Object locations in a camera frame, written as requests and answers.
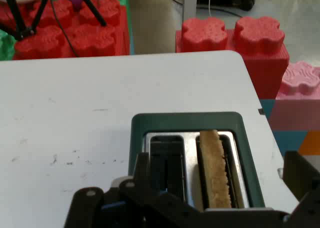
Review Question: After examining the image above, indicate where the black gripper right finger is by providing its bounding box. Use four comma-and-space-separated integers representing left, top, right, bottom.
281, 150, 320, 228

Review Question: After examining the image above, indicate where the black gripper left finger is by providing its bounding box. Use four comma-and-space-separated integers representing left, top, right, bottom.
63, 151, 203, 228

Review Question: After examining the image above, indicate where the multicoloured foam floor mat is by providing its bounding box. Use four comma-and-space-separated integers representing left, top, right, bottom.
259, 99, 320, 161

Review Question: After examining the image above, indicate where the toast slice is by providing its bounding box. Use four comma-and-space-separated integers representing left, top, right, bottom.
199, 129, 233, 209

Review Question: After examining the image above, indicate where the pink foam block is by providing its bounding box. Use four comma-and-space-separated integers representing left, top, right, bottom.
275, 60, 320, 101

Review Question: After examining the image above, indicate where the dark green two-slot toaster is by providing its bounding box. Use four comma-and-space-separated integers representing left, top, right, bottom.
127, 112, 266, 213

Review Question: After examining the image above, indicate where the red two-stud foam block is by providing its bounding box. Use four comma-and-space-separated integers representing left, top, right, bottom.
175, 16, 290, 100

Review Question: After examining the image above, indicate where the large red foam block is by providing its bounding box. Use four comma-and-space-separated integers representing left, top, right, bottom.
0, 0, 131, 61

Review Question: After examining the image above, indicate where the thin black cable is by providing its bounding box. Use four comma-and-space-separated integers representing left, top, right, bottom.
49, 0, 81, 58

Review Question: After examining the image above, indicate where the white metal post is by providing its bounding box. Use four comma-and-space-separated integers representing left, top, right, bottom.
182, 0, 199, 26

